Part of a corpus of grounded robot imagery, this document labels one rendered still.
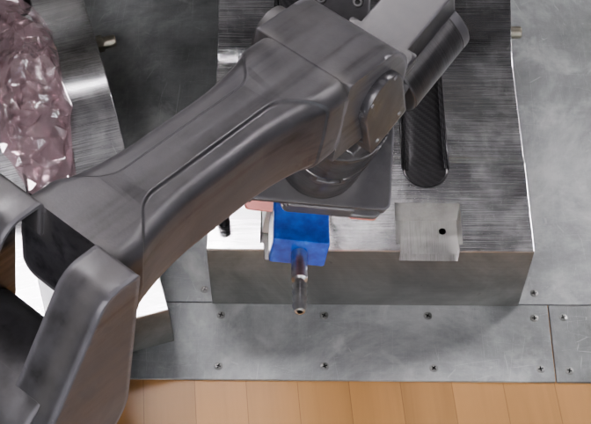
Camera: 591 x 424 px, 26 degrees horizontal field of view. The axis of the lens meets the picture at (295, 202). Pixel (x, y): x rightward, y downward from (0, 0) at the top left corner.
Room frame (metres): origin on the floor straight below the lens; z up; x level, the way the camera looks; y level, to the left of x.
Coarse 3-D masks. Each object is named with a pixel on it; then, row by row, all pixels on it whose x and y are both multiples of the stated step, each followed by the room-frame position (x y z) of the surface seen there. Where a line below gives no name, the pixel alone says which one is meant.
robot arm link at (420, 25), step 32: (384, 0) 0.54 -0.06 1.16; (416, 0) 0.54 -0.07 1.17; (448, 0) 0.53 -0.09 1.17; (384, 32) 0.52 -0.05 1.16; (416, 32) 0.51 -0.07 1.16; (448, 32) 0.53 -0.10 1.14; (416, 64) 0.51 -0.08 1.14; (448, 64) 0.52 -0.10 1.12; (384, 96) 0.45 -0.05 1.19; (416, 96) 0.50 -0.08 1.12; (384, 128) 0.45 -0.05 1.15
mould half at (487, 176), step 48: (240, 0) 0.77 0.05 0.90; (480, 0) 0.77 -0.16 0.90; (240, 48) 0.73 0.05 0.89; (480, 48) 0.73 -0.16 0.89; (480, 96) 0.68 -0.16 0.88; (480, 144) 0.63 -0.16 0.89; (432, 192) 0.58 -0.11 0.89; (480, 192) 0.58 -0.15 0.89; (528, 192) 0.58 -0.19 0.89; (240, 240) 0.53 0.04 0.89; (336, 240) 0.53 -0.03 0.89; (384, 240) 0.53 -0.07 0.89; (480, 240) 0.53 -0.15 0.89; (528, 240) 0.53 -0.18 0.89; (240, 288) 0.52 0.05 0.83; (288, 288) 0.52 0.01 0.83; (336, 288) 0.52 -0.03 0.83; (384, 288) 0.52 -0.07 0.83; (432, 288) 0.52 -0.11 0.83; (480, 288) 0.52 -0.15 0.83
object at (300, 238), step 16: (272, 224) 0.51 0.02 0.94; (288, 224) 0.51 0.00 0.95; (304, 224) 0.51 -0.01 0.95; (320, 224) 0.51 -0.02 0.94; (272, 240) 0.50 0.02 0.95; (288, 240) 0.49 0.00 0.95; (304, 240) 0.50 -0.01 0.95; (320, 240) 0.50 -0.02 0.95; (272, 256) 0.49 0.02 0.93; (288, 256) 0.49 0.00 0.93; (304, 256) 0.49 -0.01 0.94; (320, 256) 0.49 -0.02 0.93; (304, 272) 0.47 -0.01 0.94; (304, 288) 0.46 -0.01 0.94; (304, 304) 0.44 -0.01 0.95
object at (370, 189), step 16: (384, 144) 0.52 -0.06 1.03; (384, 160) 0.51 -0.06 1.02; (288, 176) 0.49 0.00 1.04; (304, 176) 0.48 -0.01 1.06; (352, 176) 0.47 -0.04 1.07; (368, 176) 0.50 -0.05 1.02; (384, 176) 0.50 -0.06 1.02; (272, 192) 0.49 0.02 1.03; (288, 192) 0.49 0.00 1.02; (304, 192) 0.48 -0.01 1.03; (320, 192) 0.48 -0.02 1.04; (336, 192) 0.48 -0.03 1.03; (352, 192) 0.49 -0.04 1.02; (368, 192) 0.49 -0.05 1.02; (384, 192) 0.49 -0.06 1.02; (352, 208) 0.48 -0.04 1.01; (368, 208) 0.48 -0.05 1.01; (384, 208) 0.48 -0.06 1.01
